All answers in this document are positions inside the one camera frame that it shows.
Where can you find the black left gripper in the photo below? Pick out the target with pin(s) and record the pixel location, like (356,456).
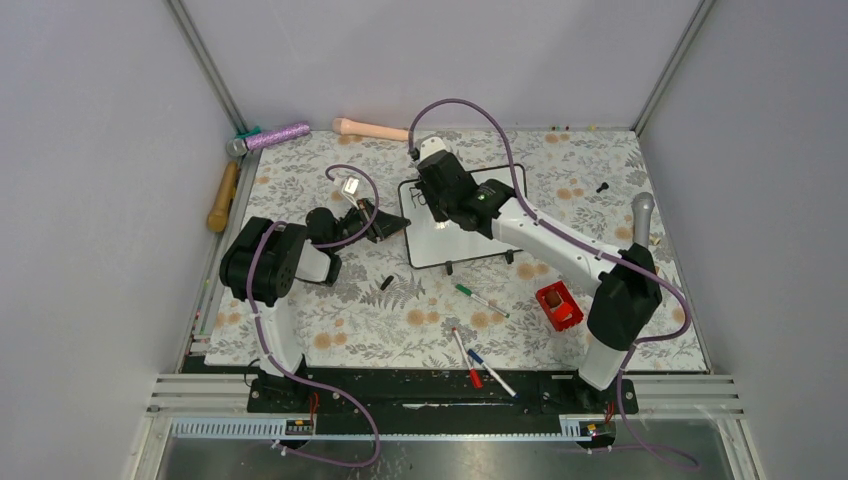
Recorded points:
(378,224)

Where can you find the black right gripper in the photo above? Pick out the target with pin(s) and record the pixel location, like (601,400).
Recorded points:
(428,194)

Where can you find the small black-framed whiteboard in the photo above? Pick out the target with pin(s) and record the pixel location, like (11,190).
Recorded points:
(431,244)

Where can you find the black marker cap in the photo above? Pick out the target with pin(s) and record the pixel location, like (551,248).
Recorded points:
(386,283)

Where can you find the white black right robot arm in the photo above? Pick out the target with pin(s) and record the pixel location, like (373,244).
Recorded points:
(621,282)

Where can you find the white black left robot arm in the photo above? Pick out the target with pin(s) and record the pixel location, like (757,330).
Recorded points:
(267,258)

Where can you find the green capped marker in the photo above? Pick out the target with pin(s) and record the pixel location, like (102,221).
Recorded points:
(479,299)

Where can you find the peach toy microphone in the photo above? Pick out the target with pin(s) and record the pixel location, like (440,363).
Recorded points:
(345,126)

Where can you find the brown cylinder in box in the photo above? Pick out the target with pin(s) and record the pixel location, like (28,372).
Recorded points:
(552,299)

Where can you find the blue capped marker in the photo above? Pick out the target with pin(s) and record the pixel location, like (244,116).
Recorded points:
(493,373)

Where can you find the red plastic box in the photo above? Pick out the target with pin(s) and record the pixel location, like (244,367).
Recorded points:
(566,315)

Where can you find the purple glitter microphone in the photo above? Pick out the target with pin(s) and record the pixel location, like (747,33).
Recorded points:
(258,139)

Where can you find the gold toy microphone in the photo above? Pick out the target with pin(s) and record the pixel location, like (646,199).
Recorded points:
(218,216)

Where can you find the red capped marker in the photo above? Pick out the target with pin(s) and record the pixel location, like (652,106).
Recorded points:
(472,372)

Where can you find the silver toy microphone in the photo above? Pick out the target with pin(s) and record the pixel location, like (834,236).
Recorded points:
(642,206)

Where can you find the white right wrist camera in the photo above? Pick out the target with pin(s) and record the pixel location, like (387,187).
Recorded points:
(430,147)

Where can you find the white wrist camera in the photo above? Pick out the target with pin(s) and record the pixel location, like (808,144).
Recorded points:
(430,147)
(347,186)

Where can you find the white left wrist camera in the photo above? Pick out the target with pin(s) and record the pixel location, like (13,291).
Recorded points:
(347,186)

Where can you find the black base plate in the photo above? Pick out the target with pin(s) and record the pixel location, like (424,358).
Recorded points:
(435,401)

